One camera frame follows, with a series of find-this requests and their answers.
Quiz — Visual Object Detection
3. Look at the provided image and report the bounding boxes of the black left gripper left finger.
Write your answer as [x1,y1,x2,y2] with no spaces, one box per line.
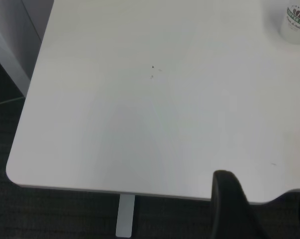
[211,170,270,239]

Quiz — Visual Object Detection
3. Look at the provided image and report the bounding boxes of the white paper coffee cup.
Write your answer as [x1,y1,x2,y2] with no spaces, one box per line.
[279,0,300,46]

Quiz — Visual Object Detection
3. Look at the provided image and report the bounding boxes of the white table leg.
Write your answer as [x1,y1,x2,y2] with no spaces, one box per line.
[115,194,136,238]

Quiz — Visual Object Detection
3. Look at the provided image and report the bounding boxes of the thin floor cable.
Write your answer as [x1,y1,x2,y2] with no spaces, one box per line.
[0,97,25,108]

